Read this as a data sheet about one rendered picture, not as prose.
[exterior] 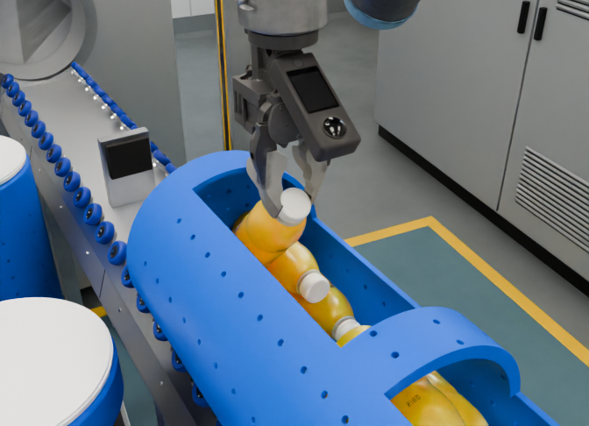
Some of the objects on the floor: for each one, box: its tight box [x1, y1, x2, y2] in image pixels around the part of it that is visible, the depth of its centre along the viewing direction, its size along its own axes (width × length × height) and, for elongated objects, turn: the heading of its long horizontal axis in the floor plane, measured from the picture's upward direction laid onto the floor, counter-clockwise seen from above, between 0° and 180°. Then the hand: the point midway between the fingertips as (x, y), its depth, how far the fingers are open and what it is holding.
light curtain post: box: [213, 0, 252, 152], centre depth 169 cm, size 6×6×170 cm
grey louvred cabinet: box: [373, 0, 589, 297], centre depth 264 cm, size 54×215×145 cm, turn 25°
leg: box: [39, 189, 83, 306], centre depth 219 cm, size 6×6×63 cm
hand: (294, 204), depth 74 cm, fingers closed on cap, 4 cm apart
